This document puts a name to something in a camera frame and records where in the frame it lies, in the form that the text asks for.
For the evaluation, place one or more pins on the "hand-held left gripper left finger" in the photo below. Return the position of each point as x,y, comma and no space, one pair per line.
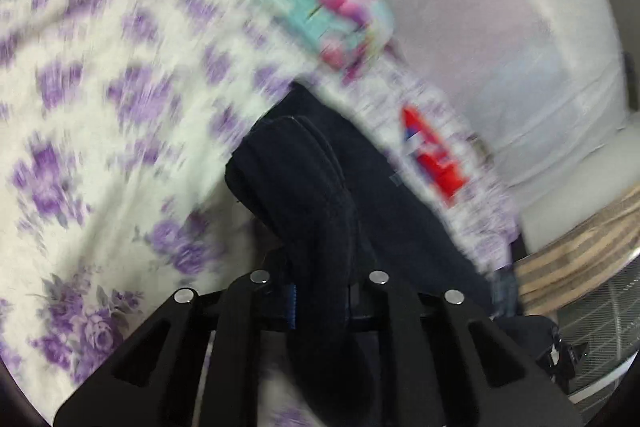
291,307

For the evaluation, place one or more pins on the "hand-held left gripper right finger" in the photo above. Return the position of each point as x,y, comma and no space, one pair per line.
400,337

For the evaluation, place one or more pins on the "dark navy pants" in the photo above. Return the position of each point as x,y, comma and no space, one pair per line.
310,187

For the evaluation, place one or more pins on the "blue folded jeans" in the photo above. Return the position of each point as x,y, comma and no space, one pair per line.
504,292

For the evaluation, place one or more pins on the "red folded garment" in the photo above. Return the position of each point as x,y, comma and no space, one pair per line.
440,162

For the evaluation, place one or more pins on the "purple floral bedsheet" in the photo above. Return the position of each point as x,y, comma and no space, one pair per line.
100,107

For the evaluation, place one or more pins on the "white furniture cover cloth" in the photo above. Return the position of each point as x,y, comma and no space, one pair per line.
500,32

